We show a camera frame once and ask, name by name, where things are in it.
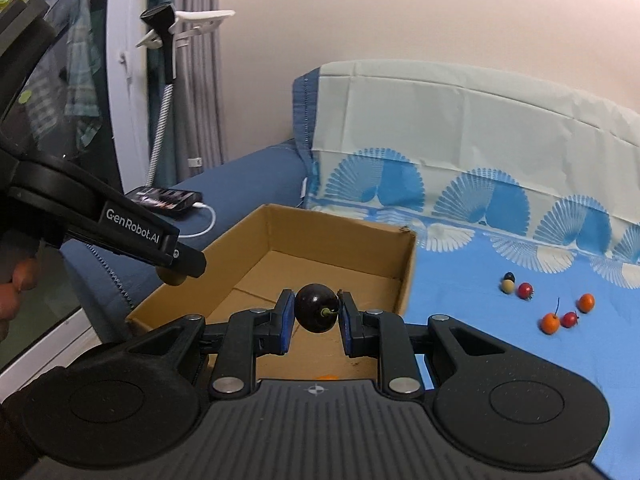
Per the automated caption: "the black smartphone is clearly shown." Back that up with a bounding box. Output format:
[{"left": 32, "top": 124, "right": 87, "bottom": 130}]
[{"left": 125, "top": 186, "right": 204, "bottom": 219}]

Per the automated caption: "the plaid garment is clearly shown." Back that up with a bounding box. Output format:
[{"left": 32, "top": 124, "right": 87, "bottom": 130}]
[{"left": 20, "top": 7, "right": 109, "bottom": 154}]

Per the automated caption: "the braided black-white cable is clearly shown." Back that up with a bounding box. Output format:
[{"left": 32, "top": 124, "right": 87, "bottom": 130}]
[{"left": 147, "top": 82, "right": 176, "bottom": 187}]

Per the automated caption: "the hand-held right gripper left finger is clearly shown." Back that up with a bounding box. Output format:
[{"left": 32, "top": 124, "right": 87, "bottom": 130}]
[{"left": 124, "top": 289, "right": 297, "bottom": 399}]

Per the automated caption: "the cardboard box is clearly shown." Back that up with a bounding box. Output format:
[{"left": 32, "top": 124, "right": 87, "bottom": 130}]
[{"left": 125, "top": 203, "right": 418, "bottom": 387}]

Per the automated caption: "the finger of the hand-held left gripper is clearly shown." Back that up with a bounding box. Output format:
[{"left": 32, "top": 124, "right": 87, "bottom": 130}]
[{"left": 162, "top": 237, "right": 208, "bottom": 280}]

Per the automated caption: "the white door frame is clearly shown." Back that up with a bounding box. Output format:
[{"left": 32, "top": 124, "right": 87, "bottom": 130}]
[{"left": 105, "top": 0, "right": 162, "bottom": 196}]

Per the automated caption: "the blue sofa armrest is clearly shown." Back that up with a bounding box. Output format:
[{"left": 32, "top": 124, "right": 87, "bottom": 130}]
[{"left": 62, "top": 137, "right": 321, "bottom": 347}]

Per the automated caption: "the person's left hand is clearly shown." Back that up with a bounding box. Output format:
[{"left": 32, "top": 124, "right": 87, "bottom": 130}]
[{"left": 0, "top": 255, "right": 42, "bottom": 346}]

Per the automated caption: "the white charging cable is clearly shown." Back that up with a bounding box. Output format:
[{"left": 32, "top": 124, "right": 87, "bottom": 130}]
[{"left": 177, "top": 202, "right": 217, "bottom": 239}]

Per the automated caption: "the orange fruit with stem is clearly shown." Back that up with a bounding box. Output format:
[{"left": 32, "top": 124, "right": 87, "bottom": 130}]
[{"left": 540, "top": 297, "right": 562, "bottom": 335}]

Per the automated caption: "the dark purple cherry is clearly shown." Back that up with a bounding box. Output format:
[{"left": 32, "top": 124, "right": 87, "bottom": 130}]
[{"left": 295, "top": 283, "right": 341, "bottom": 334}]

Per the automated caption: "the black and white clip holder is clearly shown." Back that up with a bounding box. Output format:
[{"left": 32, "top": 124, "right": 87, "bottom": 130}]
[{"left": 136, "top": 4, "right": 236, "bottom": 82}]

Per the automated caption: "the blue fan-print sheet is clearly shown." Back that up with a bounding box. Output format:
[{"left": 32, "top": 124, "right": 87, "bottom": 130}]
[{"left": 305, "top": 59, "right": 640, "bottom": 466}]

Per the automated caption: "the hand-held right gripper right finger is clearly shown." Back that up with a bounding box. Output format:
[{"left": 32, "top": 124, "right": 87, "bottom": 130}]
[{"left": 336, "top": 290, "right": 507, "bottom": 397}]

